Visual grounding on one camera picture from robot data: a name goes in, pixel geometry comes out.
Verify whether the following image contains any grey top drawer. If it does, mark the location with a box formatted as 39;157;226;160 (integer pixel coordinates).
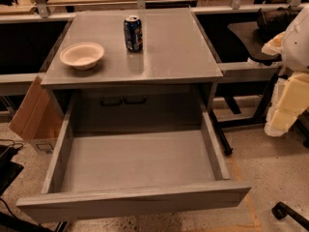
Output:
16;91;250;223

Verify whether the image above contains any black caster leg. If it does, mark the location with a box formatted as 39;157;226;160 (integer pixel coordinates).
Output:
271;202;309;231

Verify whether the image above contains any brown cardboard box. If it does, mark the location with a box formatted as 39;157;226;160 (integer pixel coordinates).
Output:
9;76;63;154

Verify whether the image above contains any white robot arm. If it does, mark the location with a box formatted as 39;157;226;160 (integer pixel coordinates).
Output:
262;6;309;137

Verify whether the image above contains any grey drawer cabinet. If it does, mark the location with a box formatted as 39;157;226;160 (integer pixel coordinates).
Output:
42;9;222;119

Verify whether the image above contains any white paper bowl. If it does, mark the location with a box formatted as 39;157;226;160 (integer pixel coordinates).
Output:
60;43;104;71

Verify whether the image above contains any blue soda can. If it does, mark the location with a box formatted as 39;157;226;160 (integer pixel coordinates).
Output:
124;15;143;52

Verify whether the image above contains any black side table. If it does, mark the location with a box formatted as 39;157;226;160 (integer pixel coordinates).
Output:
210;22;288;156

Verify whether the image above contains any black equipment at left edge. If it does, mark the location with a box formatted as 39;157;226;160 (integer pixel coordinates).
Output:
0;139;24;195

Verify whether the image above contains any black bag on table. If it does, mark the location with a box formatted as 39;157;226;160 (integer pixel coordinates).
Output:
257;7;299;34

